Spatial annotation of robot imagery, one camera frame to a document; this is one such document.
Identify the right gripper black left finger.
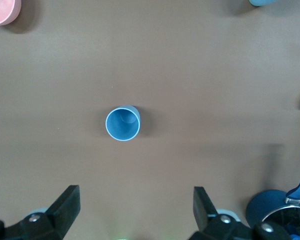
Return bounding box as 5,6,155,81
0,184,81,240

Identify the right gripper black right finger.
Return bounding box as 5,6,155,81
189,186,292,240

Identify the blue cup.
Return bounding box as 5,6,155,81
105,104,142,143
248,0,276,7

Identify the dark blue pot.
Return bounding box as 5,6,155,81
245,157,300,240

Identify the pink bowl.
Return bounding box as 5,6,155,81
0,0,22,27

